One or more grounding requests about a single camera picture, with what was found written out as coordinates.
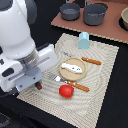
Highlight white toy fish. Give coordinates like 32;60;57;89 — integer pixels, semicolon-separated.
61;63;83;74

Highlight red toy tomato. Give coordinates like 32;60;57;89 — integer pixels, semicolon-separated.
59;85;74;98

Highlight small toy milk carton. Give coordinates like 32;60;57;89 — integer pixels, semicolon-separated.
78;32;89;49

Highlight brown toy sausage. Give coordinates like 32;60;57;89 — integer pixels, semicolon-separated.
35;82;42;90

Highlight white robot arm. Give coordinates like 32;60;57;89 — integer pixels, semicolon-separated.
0;0;57;92

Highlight round wooden plate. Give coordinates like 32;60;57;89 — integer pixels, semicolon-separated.
59;57;87;81

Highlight beige woven placemat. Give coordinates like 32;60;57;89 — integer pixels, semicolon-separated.
18;33;118;128

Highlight small grey pot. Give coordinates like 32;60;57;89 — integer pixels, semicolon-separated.
60;3;80;21

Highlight large grey pot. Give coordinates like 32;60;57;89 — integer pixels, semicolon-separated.
83;0;108;26

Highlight beige bowl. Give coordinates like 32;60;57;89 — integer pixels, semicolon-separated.
121;7;128;30

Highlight wooden handled fork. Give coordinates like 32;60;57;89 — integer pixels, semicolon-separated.
49;74;90;92

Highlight wooden handled knife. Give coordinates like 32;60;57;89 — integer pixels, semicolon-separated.
62;52;102;65

